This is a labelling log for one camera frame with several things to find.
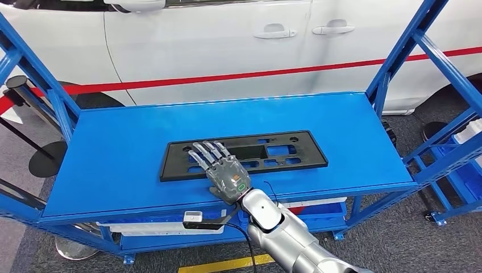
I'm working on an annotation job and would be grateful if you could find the black stanchion post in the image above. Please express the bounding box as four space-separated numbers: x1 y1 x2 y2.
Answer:
3 75 76 133

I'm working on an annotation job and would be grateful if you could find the white car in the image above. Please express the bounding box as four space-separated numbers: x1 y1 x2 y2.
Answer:
0 0 482 115

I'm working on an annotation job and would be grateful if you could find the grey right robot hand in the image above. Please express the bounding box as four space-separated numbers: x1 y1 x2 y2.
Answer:
187 140 252 206

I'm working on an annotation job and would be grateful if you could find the black plastic panel part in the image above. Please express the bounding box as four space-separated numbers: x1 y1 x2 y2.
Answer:
159 130 329 183

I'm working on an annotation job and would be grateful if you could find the black ribbed part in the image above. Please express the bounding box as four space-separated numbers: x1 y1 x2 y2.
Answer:
381 120 397 148

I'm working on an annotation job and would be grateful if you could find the white car door handle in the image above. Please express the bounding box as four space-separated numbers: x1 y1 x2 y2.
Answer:
253 23 297 40
311 19 355 36

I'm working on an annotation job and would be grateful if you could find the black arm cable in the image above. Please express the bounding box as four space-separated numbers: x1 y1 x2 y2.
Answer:
225 222 259 273

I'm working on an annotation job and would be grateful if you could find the black round base stanchion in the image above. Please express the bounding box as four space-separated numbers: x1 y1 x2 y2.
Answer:
0 117 69 179
421 121 449 144

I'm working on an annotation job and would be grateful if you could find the blue wheeled shelf rack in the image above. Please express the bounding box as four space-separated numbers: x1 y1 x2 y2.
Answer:
425 109 482 227

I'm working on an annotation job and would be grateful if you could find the white car side mirror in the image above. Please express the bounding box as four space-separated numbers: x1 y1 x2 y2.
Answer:
103 0 167 13

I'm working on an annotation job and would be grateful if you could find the yellow floor tape square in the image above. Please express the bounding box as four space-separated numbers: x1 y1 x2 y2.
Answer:
177 253 276 273

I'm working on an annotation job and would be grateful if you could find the blue metal shelf rack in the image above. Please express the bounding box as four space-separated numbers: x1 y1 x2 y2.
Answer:
0 0 482 266

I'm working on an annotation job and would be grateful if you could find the red barrier belt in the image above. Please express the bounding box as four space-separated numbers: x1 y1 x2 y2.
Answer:
0 45 482 115

